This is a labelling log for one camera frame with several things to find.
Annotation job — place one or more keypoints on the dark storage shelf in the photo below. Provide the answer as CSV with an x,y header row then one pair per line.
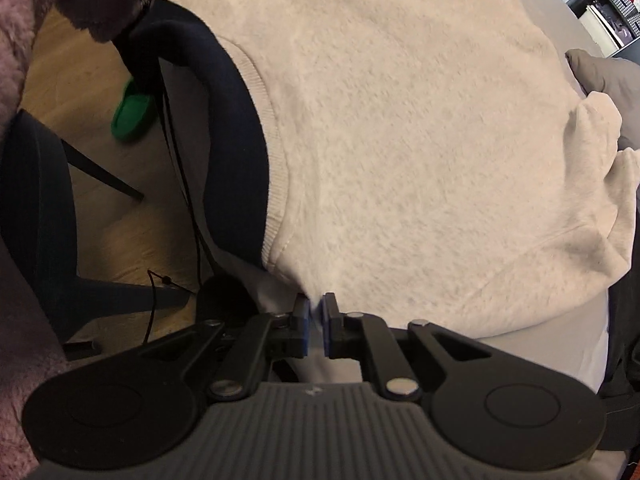
x,y
617,10

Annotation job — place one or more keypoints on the navy garment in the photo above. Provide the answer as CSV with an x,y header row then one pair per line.
x,y
235,135

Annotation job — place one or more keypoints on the grey bed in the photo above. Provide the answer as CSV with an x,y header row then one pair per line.
x,y
540,355

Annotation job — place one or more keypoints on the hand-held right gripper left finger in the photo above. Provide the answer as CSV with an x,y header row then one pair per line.
x,y
300,331

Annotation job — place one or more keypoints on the cream fleece sweater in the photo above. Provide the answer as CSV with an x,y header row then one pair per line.
x,y
400,135

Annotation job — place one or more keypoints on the green slipper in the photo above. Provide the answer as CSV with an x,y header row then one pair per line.
x,y
130,115

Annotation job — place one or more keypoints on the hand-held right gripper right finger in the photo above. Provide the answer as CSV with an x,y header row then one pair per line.
x,y
327,329

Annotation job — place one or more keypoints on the grey pillow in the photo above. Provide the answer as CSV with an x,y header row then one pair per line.
x,y
610,75

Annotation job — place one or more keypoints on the black chair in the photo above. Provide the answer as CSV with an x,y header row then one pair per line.
x,y
35,210

